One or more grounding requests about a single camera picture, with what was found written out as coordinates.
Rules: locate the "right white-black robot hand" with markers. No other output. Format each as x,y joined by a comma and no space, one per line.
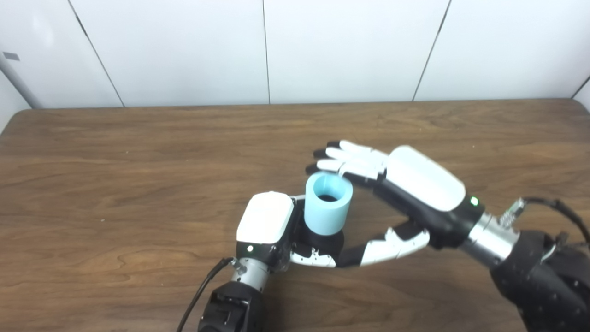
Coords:
424,184

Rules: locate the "left white-black robot hand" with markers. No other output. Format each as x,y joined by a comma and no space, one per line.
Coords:
265,221

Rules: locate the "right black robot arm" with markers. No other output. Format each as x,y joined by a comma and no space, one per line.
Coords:
544,281

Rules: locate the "small grey wall sticker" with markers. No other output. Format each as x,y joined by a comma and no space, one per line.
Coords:
11,56

